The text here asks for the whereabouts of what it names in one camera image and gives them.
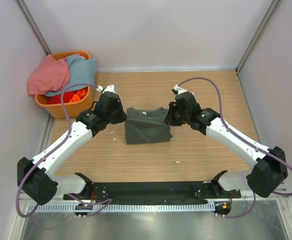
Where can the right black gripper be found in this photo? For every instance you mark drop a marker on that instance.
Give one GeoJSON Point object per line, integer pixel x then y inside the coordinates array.
{"type": "Point", "coordinates": [170, 119]}

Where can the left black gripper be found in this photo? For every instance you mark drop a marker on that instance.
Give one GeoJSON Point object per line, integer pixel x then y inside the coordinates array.
{"type": "Point", "coordinates": [122, 116]}

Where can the dark grey t shirt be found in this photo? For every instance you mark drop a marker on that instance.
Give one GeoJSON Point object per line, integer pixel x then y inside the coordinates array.
{"type": "Point", "coordinates": [146, 126]}

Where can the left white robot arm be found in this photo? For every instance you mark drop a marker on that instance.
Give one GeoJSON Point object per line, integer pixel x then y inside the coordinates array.
{"type": "Point", "coordinates": [36, 177]}

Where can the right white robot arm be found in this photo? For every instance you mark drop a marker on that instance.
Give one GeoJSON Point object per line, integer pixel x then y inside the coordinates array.
{"type": "Point", "coordinates": [265, 174]}

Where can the orange plastic tub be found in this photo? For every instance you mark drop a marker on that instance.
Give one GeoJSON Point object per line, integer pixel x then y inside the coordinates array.
{"type": "Point", "coordinates": [73, 108]}

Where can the red orange t shirt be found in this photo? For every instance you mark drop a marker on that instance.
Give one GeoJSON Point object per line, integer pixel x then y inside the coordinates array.
{"type": "Point", "coordinates": [68, 97]}

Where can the light blue t shirt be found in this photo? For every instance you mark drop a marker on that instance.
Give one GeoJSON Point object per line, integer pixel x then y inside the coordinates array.
{"type": "Point", "coordinates": [81, 72]}

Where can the pink t shirt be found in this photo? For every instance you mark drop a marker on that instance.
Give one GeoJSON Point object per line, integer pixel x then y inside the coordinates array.
{"type": "Point", "coordinates": [52, 75]}

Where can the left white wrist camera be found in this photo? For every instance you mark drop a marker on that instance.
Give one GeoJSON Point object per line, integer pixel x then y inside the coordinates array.
{"type": "Point", "coordinates": [108, 89]}

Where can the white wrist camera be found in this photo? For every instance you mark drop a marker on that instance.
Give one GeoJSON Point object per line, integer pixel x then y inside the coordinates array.
{"type": "Point", "coordinates": [179, 91]}
{"type": "Point", "coordinates": [108, 89]}

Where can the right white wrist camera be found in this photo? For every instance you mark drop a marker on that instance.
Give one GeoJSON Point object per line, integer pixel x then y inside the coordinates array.
{"type": "Point", "coordinates": [179, 91]}

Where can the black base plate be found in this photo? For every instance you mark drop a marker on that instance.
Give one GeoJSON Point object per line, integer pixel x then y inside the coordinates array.
{"type": "Point", "coordinates": [158, 193]}

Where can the slotted cable duct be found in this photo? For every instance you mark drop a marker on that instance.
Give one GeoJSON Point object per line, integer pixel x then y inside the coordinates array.
{"type": "Point", "coordinates": [68, 207]}

